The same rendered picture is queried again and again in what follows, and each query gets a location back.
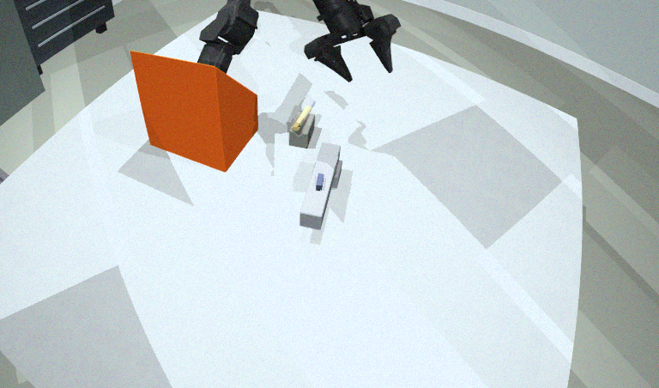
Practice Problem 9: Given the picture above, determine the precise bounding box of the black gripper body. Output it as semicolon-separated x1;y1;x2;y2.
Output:
304;0;401;59

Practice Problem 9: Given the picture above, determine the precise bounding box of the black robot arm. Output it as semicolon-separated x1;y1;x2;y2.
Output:
197;0;375;74

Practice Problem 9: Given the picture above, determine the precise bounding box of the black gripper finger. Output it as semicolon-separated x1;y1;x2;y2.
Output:
369;31;396;73
313;45;353;82

